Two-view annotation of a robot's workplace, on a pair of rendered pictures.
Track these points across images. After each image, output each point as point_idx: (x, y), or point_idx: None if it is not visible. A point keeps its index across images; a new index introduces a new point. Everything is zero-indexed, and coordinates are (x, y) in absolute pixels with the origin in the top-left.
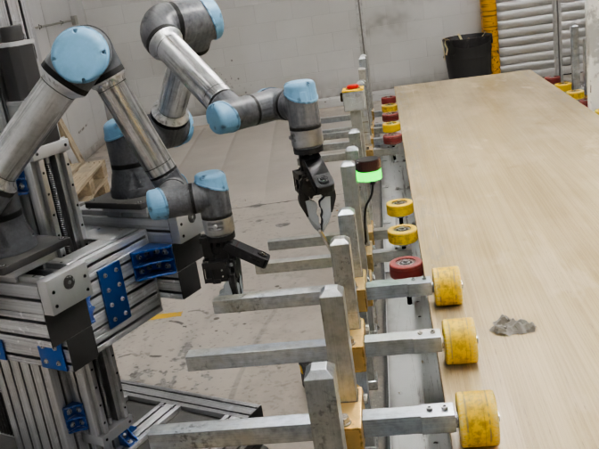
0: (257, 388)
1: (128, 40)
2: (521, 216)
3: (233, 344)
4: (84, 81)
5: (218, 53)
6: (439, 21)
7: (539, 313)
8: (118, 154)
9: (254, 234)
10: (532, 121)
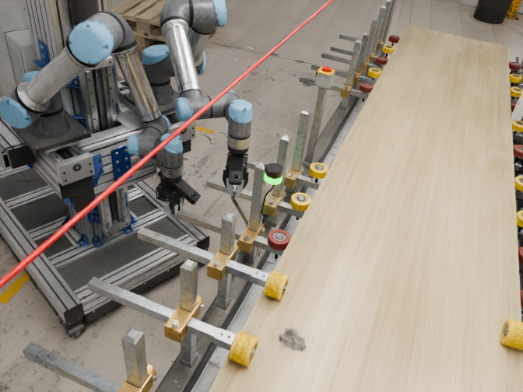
0: (227, 208)
1: None
2: (380, 222)
3: None
4: (89, 62)
5: None
6: None
7: (318, 333)
8: (147, 75)
9: (286, 85)
10: (464, 113)
